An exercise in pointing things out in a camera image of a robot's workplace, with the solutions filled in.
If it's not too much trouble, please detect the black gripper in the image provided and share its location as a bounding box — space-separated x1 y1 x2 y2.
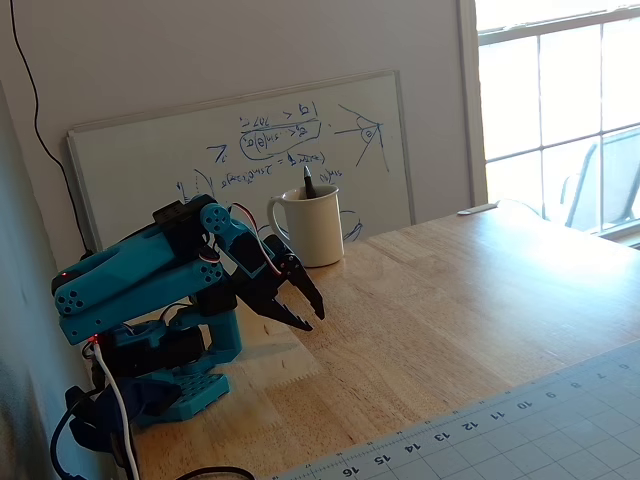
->
232 235 327 333

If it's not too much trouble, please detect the dark blue pen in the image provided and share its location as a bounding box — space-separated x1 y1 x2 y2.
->
301 166 322 201

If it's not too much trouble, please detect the white ceramic mug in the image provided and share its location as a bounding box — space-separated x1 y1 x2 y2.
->
265 183 347 269

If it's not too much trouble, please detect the blue table clamp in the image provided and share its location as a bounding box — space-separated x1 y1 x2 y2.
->
67 375 181 454

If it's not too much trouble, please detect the whiteboard with blue writing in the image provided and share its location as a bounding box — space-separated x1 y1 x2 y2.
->
66 68 417 252

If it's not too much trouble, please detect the flat white stick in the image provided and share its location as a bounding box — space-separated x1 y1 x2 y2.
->
456 201 500 216

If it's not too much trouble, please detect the grey gridded cutting mat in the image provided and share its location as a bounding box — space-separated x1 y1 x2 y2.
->
272 340 640 480

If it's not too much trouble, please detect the white framed window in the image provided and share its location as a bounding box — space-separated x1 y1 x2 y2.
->
457 0 640 247

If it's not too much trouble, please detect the grey patio chair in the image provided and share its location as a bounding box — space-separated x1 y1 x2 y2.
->
559 124 640 232

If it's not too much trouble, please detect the white usb cable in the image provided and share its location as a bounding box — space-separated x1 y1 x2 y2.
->
92 342 143 480

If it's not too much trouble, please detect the black power cable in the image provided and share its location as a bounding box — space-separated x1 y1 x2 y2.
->
49 384 103 480

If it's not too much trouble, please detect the thin black wall cable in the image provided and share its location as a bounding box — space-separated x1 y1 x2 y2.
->
8 0 97 256

